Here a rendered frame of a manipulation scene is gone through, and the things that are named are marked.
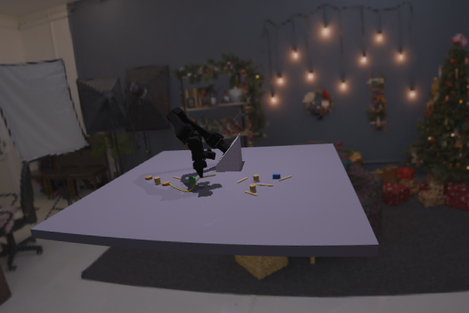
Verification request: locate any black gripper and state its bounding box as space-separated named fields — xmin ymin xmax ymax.
xmin=191 ymin=146 xmax=207 ymax=178

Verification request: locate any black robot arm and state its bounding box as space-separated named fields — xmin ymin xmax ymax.
xmin=166 ymin=107 xmax=232 ymax=160

